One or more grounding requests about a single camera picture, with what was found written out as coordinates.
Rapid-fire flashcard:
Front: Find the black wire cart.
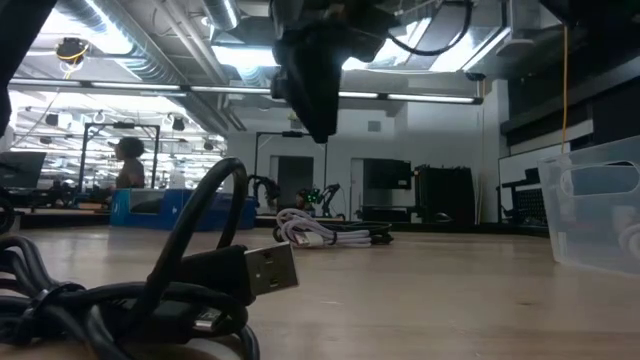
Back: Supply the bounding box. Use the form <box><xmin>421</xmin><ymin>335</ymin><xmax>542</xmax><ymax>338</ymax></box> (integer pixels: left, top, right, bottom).
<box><xmin>497</xmin><ymin>168</ymin><xmax>549</xmax><ymax>229</ymax></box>

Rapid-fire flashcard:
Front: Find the black USB-A cable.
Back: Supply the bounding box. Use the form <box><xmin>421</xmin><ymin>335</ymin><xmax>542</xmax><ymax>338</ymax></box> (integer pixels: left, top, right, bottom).
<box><xmin>0</xmin><ymin>157</ymin><xmax>300</xmax><ymax>360</ymax></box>

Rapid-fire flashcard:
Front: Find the overhead frame light bar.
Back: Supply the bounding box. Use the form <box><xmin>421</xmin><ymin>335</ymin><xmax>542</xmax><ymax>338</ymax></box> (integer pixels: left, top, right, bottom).
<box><xmin>8</xmin><ymin>78</ymin><xmax>484</xmax><ymax>106</ymax></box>

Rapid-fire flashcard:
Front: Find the person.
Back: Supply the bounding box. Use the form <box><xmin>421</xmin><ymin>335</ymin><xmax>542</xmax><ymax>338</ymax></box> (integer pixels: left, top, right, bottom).
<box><xmin>107</xmin><ymin>136</ymin><xmax>147</xmax><ymax>190</ymax></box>

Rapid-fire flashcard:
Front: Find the blue game controller box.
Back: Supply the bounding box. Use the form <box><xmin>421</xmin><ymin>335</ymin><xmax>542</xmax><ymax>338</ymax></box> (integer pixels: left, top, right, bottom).
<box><xmin>109</xmin><ymin>188</ymin><xmax>257</xmax><ymax>232</ymax></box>

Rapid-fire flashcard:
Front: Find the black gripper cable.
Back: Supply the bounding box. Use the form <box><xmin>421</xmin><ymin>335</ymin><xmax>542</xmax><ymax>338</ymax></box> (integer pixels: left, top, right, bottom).
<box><xmin>388</xmin><ymin>0</ymin><xmax>474</xmax><ymax>57</ymax></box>

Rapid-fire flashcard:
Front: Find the black wall screen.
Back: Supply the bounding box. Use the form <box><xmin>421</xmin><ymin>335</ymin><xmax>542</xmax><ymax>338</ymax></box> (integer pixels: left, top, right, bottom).
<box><xmin>362</xmin><ymin>158</ymin><xmax>413</xmax><ymax>191</ymax></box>

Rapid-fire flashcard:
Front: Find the black metal rig frame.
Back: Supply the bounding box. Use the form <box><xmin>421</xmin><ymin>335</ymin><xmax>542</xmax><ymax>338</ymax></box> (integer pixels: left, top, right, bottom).
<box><xmin>78</xmin><ymin>122</ymin><xmax>161</xmax><ymax>191</ymax></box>
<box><xmin>253</xmin><ymin>130</ymin><xmax>329</xmax><ymax>191</ymax></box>

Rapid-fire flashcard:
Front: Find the yellow cord reel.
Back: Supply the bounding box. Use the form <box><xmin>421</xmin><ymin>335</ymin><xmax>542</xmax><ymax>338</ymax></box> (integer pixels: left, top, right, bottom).
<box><xmin>54</xmin><ymin>37</ymin><xmax>91</xmax><ymax>65</ymax></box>

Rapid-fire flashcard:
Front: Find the black computer monitor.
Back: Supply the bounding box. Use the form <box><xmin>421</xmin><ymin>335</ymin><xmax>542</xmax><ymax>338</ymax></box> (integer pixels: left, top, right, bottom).
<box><xmin>0</xmin><ymin>151</ymin><xmax>48</xmax><ymax>190</ymax></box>

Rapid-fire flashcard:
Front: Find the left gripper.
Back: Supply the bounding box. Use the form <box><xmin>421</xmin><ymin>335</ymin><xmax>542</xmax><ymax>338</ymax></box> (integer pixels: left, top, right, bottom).
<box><xmin>271</xmin><ymin>0</ymin><xmax>401</xmax><ymax>144</ymax></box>

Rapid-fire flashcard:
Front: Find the white USB cable bundle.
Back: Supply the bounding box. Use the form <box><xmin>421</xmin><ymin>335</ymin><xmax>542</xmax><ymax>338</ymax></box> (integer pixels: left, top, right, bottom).
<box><xmin>275</xmin><ymin>208</ymin><xmax>374</xmax><ymax>249</ymax></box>

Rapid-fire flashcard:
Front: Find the clear bag with cables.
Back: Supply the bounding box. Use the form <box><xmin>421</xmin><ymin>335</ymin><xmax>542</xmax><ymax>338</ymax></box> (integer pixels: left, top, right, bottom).
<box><xmin>537</xmin><ymin>134</ymin><xmax>640</xmax><ymax>277</ymax></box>

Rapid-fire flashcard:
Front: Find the black cabinet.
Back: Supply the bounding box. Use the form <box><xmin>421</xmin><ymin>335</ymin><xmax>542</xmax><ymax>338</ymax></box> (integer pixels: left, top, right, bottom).
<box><xmin>413</xmin><ymin>164</ymin><xmax>476</xmax><ymax>225</ymax></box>

